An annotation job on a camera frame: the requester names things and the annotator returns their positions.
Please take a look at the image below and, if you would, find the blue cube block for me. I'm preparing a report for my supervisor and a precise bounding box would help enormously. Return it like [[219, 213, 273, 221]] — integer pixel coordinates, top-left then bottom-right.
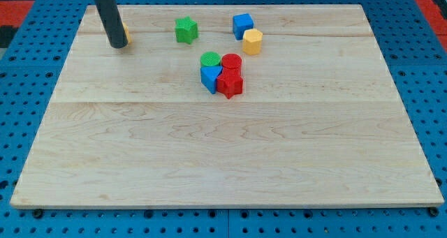
[[233, 13, 254, 40]]

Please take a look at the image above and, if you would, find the red star block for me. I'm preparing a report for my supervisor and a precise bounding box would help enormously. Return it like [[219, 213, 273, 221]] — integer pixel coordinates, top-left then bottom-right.
[[217, 73, 244, 99]]

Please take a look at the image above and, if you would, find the yellow heart block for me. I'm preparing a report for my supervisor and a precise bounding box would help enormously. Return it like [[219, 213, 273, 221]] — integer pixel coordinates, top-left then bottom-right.
[[122, 22, 132, 44]]

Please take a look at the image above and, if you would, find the blue triangle block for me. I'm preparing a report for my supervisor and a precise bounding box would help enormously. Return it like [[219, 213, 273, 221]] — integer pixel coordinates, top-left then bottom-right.
[[200, 66, 223, 94]]

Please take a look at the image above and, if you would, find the green star block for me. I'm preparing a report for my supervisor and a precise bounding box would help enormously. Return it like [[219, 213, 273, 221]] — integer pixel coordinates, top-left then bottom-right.
[[175, 16, 198, 44]]

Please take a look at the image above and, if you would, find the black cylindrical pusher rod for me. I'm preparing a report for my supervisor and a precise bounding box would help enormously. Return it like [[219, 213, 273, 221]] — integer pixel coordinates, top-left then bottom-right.
[[94, 0, 129, 49]]

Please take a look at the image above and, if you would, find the red cylinder block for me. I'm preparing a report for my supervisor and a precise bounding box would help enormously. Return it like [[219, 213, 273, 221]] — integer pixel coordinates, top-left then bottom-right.
[[221, 53, 242, 75]]

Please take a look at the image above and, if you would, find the yellow hexagon block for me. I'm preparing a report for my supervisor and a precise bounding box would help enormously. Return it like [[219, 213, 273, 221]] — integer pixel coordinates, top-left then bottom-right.
[[242, 29, 263, 55]]

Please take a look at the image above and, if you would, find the green cylinder block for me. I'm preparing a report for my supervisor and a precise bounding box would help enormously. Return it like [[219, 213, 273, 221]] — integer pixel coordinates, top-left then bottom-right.
[[200, 52, 221, 67]]

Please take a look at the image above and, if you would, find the light wooden board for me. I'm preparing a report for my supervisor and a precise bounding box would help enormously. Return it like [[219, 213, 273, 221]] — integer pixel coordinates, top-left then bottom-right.
[[10, 4, 444, 209]]

